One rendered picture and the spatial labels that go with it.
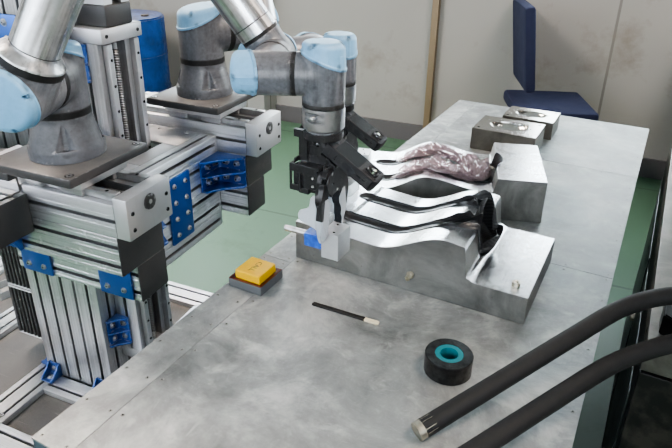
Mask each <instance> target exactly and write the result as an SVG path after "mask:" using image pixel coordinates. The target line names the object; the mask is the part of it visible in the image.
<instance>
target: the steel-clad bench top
mask: <svg viewBox="0 0 672 448"><path fill-rule="evenodd" d="M509 108H510V107H504V106H498V105H491V104H485V103H478V102H472V101H465V100H459V101H458V102H456V103H455V104H454V105H453V106H451V107H450V108H449V109H447V110H446V111H445V112H444V113H442V114H441V115H440V116H439V117H437V118H436V119H435V120H434V121H432V122H431V123H430V124H428V125H427V126H426V127H425V128H423V129H422V130H421V131H420V132H418V133H417V134H416V135H414V136H413V137H412V138H411V139H409V140H408V141H407V142H406V143H404V144H403V145H402V146H400V147H399V148H398V149H397V150H395V151H394V152H401V151H404V150H407V149H410V148H412V147H414V146H417V145H419V144H422V143H426V142H438V143H443V144H446V145H450V146H453V147H455V148H458V149H461V150H464V151H467V152H471V153H476V154H487V155H489V154H490V153H491V152H490V151H484V150H479V149H473V148H470V141H471V133H472V127H473V126H474V125H475V124H476V123H477V122H478V121H480V120H481V119H482V118H483V117H484V116H485V115H488V116H494V117H500V118H502V116H503V114H504V113H505V112H506V111H507V110H508V109H509ZM648 132H649V129H647V128H640V127H634V126H627V125H621V124H614V123H608V122H601V121H595V120H588V119H582V118H575V117H569V116H562V115H560V119H559V125H558V129H557V131H556V132H555V134H554V135H553V137H552V138H551V140H547V139H543V143H542V146H541V147H540V149H539V154H540V157H541V161H542V164H543V168H544V171H545V175H546V179H547V182H548V185H547V190H546V196H545V202H544V207H543V213H542V219H541V223H534V222H524V221H514V220H504V219H501V223H502V224H504V225H505V226H506V227H509V228H513V229H517V230H521V231H525V232H530V233H534V234H538V235H542V236H547V237H551V238H555V241H554V247H553V252H552V257H551V262H550V264H549V267H548V269H547V271H546V274H545V276H544V278H543V281H542V283H541V285H540V288H539V290H538V292H537V295H536V297H535V299H534V302H533V304H532V306H531V309H530V311H529V313H528V315H527V318H526V320H525V322H524V325H522V324H519V323H516V322H512V321H509V320H506V319H502V318H499V317H496V316H492V315H489V314H486V313H482V312H479V311H476V310H472V309H469V308H466V307H462V306H459V305H455V304H452V303H449V302H445V301H442V300H439V299H435V298H432V297H429V296H425V295H422V294H419V293H415V292H412V291H409V290H405V289H402V288H399V287H395V286H392V285H389V284H385V283H382V282H379V281H375V280H372V279H369V278H365V277H362V276H359V275H355V274H352V273H349V272H345V271H342V270H339V269H335V268H332V267H329V266H325V265H322V264H319V263H315V262H312V261H309V260H305V259H302V258H299V257H296V233H292V232H291V233H290V234H289V235H287V236H286V237H285V238H284V239H282V240H281V241H280V242H279V243H277V244H276V245H275V246H273V247H272V248H271V249H270V250H268V251H267V252H266V253H265V254H263V255H262V256H261V257H259V258H258V259H261V260H265V261H268V262H271V263H274V264H275V267H276V268H279V269H282V274H283V277H282V278H281V279H280V280H279V281H278V282H277V283H276V284H275V285H273V286H272V287H271V288H270V289H269V290H268V291H267V292H265V293H264V294H263V295H262V296H259V295H256V294H253V293H250V292H247V291H244V290H241V289H238V288H235V287H232V286H230V285H229V282H228V283H226V284H225V285H224V286H223V287H221V288H220V289H219V290H218V291H216V292H215V293H214V294H212V295H211V296H210V297H209V298H207V299H206V300H205V301H204V302H202V303H201V304H200V305H199V306H197V307H196V308H195V309H193V310H192V311H191V312H190V313H188V314H187V315H186V316H185V317H183V318H182V319H181V320H179V321H178V322H177V323H176V324H174V325H173V326H172V327H171V328H169V329H168V330H167V331H165V332H164V333H163V334H162V335H160V336H159V337H158V338H157V339H155V340H154V341H153V342H152V343H150V344H149V345H148V346H146V347H145V348H144V349H143V350H141V351H140V352H139V353H138V354H136V355H135V356H134V357H132V358H131V359H130V360H129V361H127V362H126V363H125V364H124V365H122V366H121V367H120V368H118V369H117V370H116V371H115V372H113V373H112V374H111V375H110V376H108V377H107V378H106V379H105V380H103V381H102V382H101V383H99V384H98V385H97V386H96V387H94V388H93V389H92V390H91V391H89V392H88V393H87V394H85V395H84V396H83V397H82V398H80V399H79V400H78V401H77V402H75V403H74V404H73V405H71V406H70V407H69V408H68V409H66V410H65V411H64V412H63V413H61V414H60V415H59V416H58V417H56V418H55V419H54V420H52V421H51V422H50V423H49V424H47V425H46V426H45V427H44V428H42V429H41V430H40V431H38V432H37V433H36V434H35V435H33V436H32V437H31V438H32V440H34V441H36V442H38V443H40V444H41V445H43V446H45V447H47V448H458V447H459V446H461V445H462V444H464V443H465V442H467V441H469V440H470V439H472V438H473V437H475V436H477V435H478V434H480V433H481V432H483V431H484V430H486V429H488V428H489V427H491V426H492V425H494V424H496V423H497V422H499V421H500V420H502V419H503V418H505V417H507V416H508V415H510V414H511V413H513V412H515V411H516V410H518V409H519V408H521V407H522V406H524V405H526V404H527V403H529V402H530V401H532V400H534V399H535V398H537V397H538V396H540V395H542V394H543V393H545V392H546V391H548V390H549V389H551V388H553V387H554V386H556V385H557V384H559V383H561V382H562V381H564V380H565V379H567V378H568V377H570V376H572V375H573V374H575V373H576V372H578V371H580V370H581V369H583V368H584V367H586V366H588V365H589V364H591V363H593V360H594V356H595V351H596V347H597V343H598V339H599V335H600V332H598V333H597V334H595V335H593V336H592V337H590V338H589V339H587V340H585V341H584V342H582V343H581V344H579V345H577V346H576V347H574V348H573V349H571V350H569V351H568V352H566V353H564V354H563V355H561V356H560V357H558V358H556V359H555V360H553V361H552V362H550V363H548V364H547V365H545V366H543V367H542V368H540V369H539V370H537V371H535V372H534V373H532V374H531V375H529V376H527V377H526V378H524V379H523V380H521V381H519V382H518V383H516V384H514V385H513V386H511V387H510V388H508V389H506V390H505V391H503V392H502V393H500V394H498V395H497V396H495V397H494V398H492V399H490V400H489V401H487V402H485V403H484V404H482V405H481V406H479V407H477V408H476V409H474V410H473V411H471V412H469V413H468V414H466V415H464V416H463V417H461V418H460V419H458V420H456V421H455V422H453V423H452V424H450V425H448V426H447V427H445V428H444V429H442V430H440V431H439V432H437V433H435V434H434V435H432V436H431V437H429V438H427V439H426V440H424V441H420V440H419V439H418V438H417V437H416V435H415V434H414V432H413V430H412V427H411V423H412V422H414V421H415V420H417V419H419V418H420V417H422V416H424V415H425V414H427V413H428V412H430V411H432V410H433V409H435V408H437V407H438V406H440V405H442V404H443V403H445V402H447V401H448V400H450V399H452V398H453V397H455V396H457V395H458V394H460V393H462V392H463V391H465V390H467V389H468V388H470V387H471V386H473V385H475V384H476V383H478V382H480V381H481V380H483V379H485V378H486V377H488V376H490V375H491V374H493V373H495V372H496V371H498V370H500V369H501V368H503V367H505V366H506V365H508V364H509V363H511V362H513V361H514V360H516V359H518V358H519V357H521V356H523V355H524V354H526V353H528V352H529V351H531V350H533V349H534V348H536V347H538V346H539V345H541V344H543V343H544V342H546V341H548V340H549V339H551V338H552V337H554V336H556V335H557V334H559V333H561V332H562V331H564V330H566V329H567V328H569V327H571V326H572V325H574V324H576V323H577V322H579V321H581V320H582V319H584V318H586V317H587V316H589V315H590V314H592V313H594V312H595V311H597V310H599V309H601V308H602V307H604V306H606V305H607V302H608V298H609V293H610V289H611V285H612V281H613V277H614V273H615V269H616V265H617V260H618V256H619V252H620V248H621V244H622V240H623V236H624V231H625V227H626V223H627V219H628V215H629V211H630V207H631V202H632V198H633V194H634V190H635V186H636V182H637V178H638V174H639V169H640V165H641V161H642V157H643V153H644V149H645V145H646V140H647V136H648ZM313 302H317V303H320V304H324V305H327V306H330V307H334V308H337V309H340V310H344V311H347V312H350V313H353V314H357V315H360V316H363V317H367V318H370V319H373V320H377V321H379V324H378V325H375V324H371V323H368V322H365V321H362V320H358V319H355V318H352V317H349V316H345V315H342V314H339V313H336V312H332V311H329V310H326V309H322V308H319V307H316V306H313V305H312V303H313ZM444 338H446V339H454V340H457V341H460V342H462V343H464V344H465V345H467V346H468V347H469V348H470V349H471V351H472V352H473V355H474V359H473V366H472V374H471V377H470V379H469V380H468V381H467V382H465V383H463V384H461V385H456V386H447V385H442V384H439V383H437V382H435V381H433V380H431V379H430V378H429V377H428V376H427V375H426V373H425V371H424V358H425V349H426V347H427V345H428V344H429V343H430V342H432V341H434V340H437V339H444ZM585 393H586V392H585ZM585 393H584V394H582V395H581V396H579V397H578V398H576V399H575V400H573V401H572V402H570V403H568V404H567V405H565V406H564V407H562V408H561V409H559V410H558V411H556V412H555V413H553V414H552V415H550V416H549V417H547V418H545V419H544V420H542V421H541V422H539V423H538V424H536V425H535V426H533V427H532V428H530V429H529V430H527V431H526V432H524V433H522V434H521V435H519V436H518V437H516V438H515V439H513V440H512V441H510V442H509V443H507V444H506V445H504V446H503V447H501V448H572V446H573V442H574V438H575V434H576V430H577V426H578V422H579V418H580V413H581V409H582V405H583V401H584V397H585Z"/></svg>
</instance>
